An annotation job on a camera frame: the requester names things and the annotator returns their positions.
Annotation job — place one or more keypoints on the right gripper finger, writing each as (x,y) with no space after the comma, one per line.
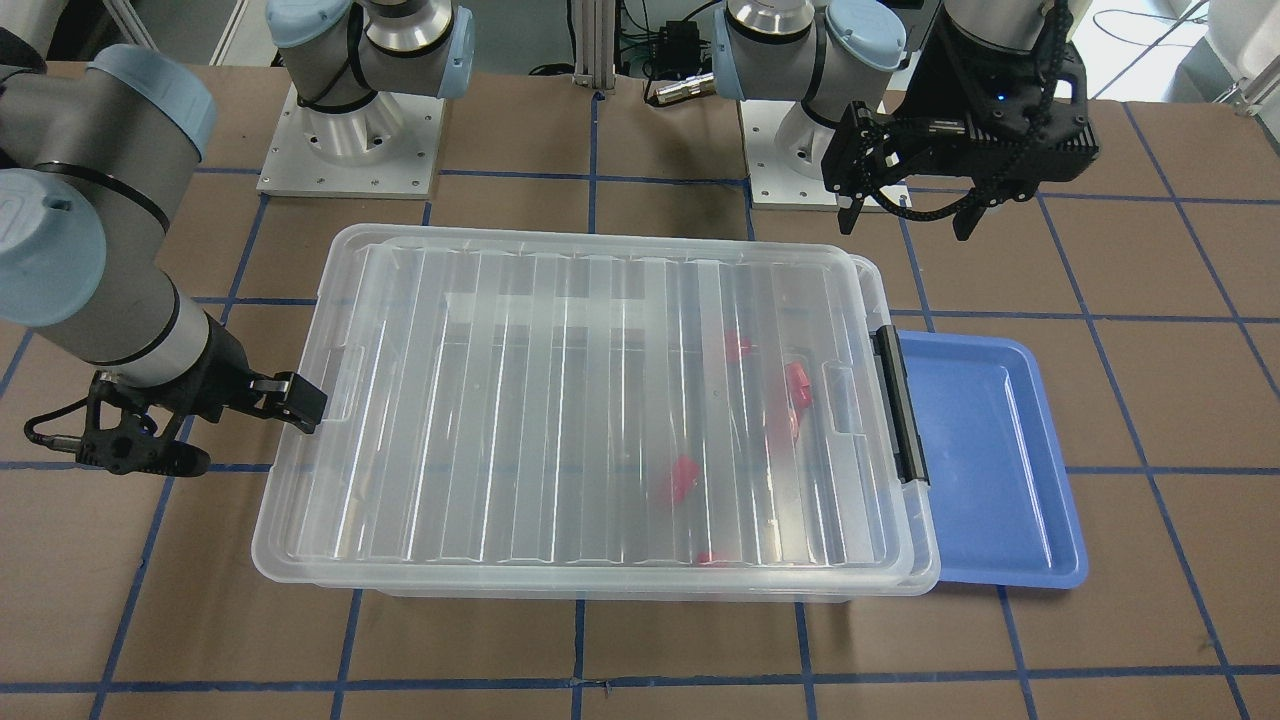
(290,398)

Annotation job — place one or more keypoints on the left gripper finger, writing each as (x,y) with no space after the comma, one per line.
(981,199)
(855,165)

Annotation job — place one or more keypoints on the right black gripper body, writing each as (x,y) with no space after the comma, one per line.
(222,368)

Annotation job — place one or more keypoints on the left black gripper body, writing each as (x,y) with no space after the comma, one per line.
(948,82)

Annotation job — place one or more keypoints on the clear plastic box lid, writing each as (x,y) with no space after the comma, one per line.
(585,410)

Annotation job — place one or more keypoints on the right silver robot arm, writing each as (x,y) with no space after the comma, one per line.
(95,168)

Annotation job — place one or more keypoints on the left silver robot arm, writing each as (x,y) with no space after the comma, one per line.
(825,56)

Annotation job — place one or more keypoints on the clear plastic storage box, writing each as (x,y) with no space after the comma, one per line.
(880,420)

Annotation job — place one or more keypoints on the blue plastic tray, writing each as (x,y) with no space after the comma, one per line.
(1002,503)

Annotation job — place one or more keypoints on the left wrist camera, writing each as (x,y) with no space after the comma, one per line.
(1060,163)

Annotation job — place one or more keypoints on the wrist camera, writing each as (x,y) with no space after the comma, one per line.
(1060,163)
(127,430)

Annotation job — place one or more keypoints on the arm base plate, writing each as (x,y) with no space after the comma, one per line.
(386,150)
(783,148)

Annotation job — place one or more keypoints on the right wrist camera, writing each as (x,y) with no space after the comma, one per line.
(127,430)

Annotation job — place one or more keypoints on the silver cable connector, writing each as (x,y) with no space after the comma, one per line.
(683,90)

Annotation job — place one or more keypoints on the black box latch handle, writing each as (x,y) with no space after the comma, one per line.
(909,452)

